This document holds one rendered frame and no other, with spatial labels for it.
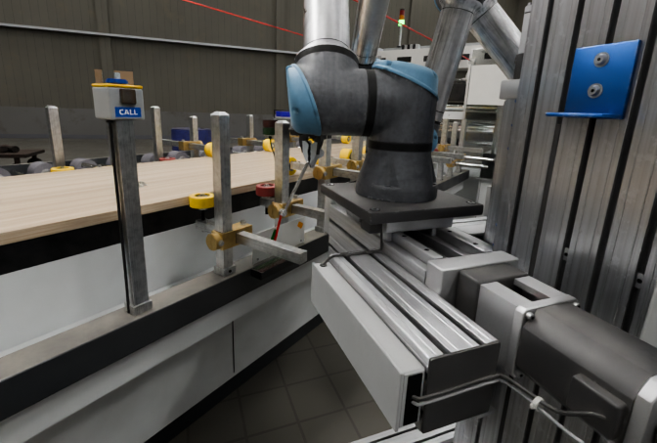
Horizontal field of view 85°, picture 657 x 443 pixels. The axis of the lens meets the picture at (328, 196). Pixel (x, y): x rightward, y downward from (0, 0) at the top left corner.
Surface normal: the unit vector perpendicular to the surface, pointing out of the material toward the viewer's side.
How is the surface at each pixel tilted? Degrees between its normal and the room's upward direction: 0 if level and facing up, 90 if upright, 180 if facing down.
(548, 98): 90
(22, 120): 90
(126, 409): 90
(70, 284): 90
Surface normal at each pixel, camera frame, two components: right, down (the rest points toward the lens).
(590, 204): -0.93, 0.05
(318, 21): -0.30, -0.21
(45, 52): 0.37, 0.24
